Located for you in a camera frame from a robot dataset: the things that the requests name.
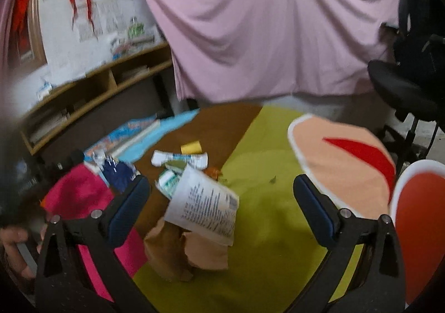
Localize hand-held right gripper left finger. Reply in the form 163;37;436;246
34;175;157;313

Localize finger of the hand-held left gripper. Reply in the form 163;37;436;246
52;150;85;172

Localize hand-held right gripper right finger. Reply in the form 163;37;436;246
285;174;407;313

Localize white printed paper leaflet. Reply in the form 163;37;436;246
163;164;240;247

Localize small yellow plastic bottle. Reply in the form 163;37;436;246
181;141;202;155

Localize red basin with white rim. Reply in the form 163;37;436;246
389;159;445;308

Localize person's left hand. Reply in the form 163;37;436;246
0;225;47;280

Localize blue snack packet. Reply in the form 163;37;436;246
101;155;138;193

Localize colourful printed blanket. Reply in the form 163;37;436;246
42;105;397;313

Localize green and white packet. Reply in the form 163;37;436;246
155;167;188;200

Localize brown paper bag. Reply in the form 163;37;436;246
144;217;229;282

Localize white crumpled tube wrapper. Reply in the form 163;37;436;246
151;150;209;170

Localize wooden shelf unit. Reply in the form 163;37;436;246
21;40;174;157

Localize black office chair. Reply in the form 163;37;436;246
368;31;445;175

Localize pink bed sheet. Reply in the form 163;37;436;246
135;0;414;106

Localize dark blue backpack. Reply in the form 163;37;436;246
396;0;445;67

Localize white wall paper sheet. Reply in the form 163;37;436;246
78;2;119;43

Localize wooden frame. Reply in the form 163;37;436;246
27;0;47;65

